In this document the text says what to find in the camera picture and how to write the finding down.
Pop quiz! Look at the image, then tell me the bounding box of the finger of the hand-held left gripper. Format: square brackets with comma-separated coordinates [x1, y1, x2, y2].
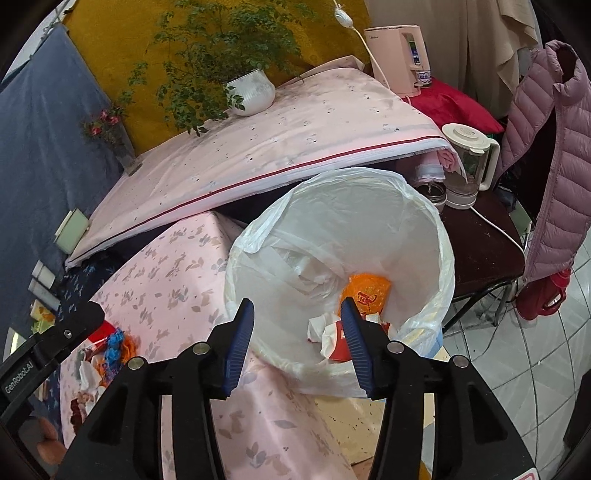
[28, 301, 106, 366]

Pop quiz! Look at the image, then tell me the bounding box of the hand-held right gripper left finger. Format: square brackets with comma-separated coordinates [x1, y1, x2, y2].
[54, 299, 257, 480]

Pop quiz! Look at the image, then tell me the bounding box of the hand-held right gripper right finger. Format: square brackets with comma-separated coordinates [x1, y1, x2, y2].
[339, 296, 533, 480]

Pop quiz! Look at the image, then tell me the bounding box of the white trash bin bag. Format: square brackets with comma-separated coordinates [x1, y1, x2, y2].
[224, 167, 457, 398]

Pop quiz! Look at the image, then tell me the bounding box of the person's left hand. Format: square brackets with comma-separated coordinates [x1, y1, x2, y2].
[34, 415, 68, 467]

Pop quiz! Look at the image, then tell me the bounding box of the red and white carton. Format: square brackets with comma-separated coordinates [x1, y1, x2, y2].
[330, 318, 393, 363]

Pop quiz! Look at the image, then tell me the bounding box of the yellow green box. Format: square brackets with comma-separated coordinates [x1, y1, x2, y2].
[30, 300, 58, 333]

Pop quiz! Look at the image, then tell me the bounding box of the crumpled white tissue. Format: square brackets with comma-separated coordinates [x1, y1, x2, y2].
[307, 313, 343, 361]

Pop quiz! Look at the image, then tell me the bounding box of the small white bottle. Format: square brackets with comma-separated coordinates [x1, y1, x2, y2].
[28, 279, 61, 311]
[33, 262, 56, 288]

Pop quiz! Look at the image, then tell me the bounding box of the dark blue floral cloth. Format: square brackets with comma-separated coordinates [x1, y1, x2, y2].
[55, 258, 116, 315]

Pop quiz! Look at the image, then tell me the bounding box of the orange plastic bag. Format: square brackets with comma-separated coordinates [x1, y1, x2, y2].
[341, 273, 393, 319]

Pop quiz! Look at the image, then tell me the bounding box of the brown printed wrapper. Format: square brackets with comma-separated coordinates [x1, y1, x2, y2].
[69, 390, 100, 425]

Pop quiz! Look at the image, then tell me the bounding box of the pink floral sheet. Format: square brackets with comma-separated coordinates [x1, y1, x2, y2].
[58, 211, 365, 480]

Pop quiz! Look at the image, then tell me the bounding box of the pale green box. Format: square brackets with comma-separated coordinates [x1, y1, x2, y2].
[54, 209, 89, 254]

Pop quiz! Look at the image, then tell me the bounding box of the dark brown chair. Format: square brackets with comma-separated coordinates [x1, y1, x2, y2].
[438, 185, 527, 324]

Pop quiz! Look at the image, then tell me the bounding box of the pink steel cup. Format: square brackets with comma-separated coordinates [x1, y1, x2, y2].
[413, 182, 448, 215]

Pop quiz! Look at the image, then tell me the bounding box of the red thermos flask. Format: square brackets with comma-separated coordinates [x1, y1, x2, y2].
[515, 268, 573, 320]

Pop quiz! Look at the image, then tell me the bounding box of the glass vase with pink flowers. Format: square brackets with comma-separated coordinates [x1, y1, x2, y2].
[82, 107, 139, 174]

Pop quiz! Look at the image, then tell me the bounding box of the folded pink cloth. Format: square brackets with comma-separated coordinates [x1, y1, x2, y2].
[413, 150, 462, 185]

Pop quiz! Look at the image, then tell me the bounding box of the pink dotted blanket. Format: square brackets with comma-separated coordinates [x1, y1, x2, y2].
[65, 55, 455, 271]

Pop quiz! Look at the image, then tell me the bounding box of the white blender jug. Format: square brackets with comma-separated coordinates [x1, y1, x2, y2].
[441, 122, 502, 210]

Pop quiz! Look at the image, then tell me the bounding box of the green plant in white pot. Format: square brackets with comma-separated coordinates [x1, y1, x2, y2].
[117, 0, 319, 137]

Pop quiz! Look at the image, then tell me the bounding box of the red cushion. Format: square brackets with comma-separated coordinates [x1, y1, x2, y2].
[409, 78, 505, 134]

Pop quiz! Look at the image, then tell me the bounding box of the pink down jacket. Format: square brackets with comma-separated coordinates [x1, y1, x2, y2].
[496, 39, 591, 284]

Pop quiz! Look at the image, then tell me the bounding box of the beige curtain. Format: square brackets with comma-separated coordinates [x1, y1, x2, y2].
[365, 0, 541, 121]

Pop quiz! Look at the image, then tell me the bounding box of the blue wall cloth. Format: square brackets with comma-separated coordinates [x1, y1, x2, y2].
[0, 23, 125, 333]

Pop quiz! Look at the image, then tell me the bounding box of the white power cable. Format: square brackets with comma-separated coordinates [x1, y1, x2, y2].
[470, 205, 527, 259]

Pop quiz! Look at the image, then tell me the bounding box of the yellow wall cloth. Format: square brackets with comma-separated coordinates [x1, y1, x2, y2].
[62, 0, 372, 155]

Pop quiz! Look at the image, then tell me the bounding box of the white cable with switch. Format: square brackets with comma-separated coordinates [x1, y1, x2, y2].
[330, 0, 407, 97]

